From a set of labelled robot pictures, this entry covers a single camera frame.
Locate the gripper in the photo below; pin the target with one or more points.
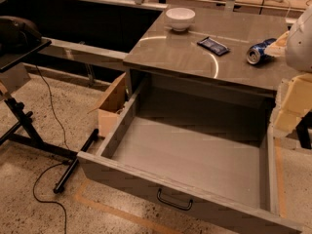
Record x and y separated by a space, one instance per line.
300 44

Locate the grey top drawer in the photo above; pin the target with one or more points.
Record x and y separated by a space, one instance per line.
232 187

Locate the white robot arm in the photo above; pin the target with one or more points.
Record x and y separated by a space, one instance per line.
295 45

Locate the blue soda can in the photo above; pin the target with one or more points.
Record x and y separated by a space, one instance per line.
256 53

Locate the dark blue snack packet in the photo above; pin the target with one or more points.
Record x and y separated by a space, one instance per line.
213 46

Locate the white ceramic bowl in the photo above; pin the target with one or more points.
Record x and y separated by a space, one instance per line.
179 19

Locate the grey cabinet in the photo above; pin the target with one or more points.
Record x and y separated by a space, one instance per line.
208 83

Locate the cardboard box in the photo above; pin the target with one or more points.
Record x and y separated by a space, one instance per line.
110 105

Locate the dark bag on stand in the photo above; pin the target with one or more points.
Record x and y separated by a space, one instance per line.
18 35

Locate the black drawer handle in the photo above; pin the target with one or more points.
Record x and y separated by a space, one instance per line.
185 208

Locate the grey metal rail bench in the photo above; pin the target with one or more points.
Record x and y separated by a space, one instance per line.
86 54

